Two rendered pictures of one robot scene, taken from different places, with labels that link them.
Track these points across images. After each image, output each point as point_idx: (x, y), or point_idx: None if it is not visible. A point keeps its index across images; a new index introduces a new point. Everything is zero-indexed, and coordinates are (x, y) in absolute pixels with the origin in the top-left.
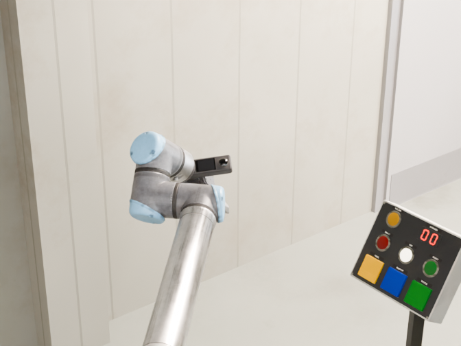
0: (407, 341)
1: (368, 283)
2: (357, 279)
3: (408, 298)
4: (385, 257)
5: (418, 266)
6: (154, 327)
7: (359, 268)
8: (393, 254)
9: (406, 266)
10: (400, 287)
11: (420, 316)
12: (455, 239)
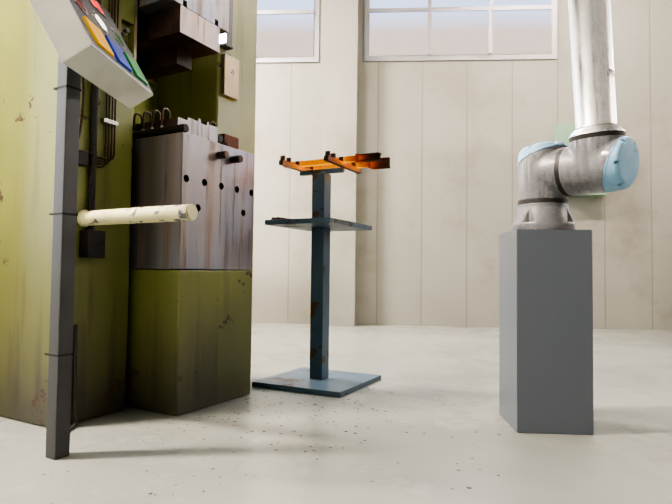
0: (68, 168)
1: (109, 57)
2: (100, 51)
3: (137, 72)
4: (93, 23)
5: (113, 37)
6: None
7: (91, 36)
8: (94, 20)
9: (109, 36)
10: (126, 59)
11: (148, 90)
12: (105, 10)
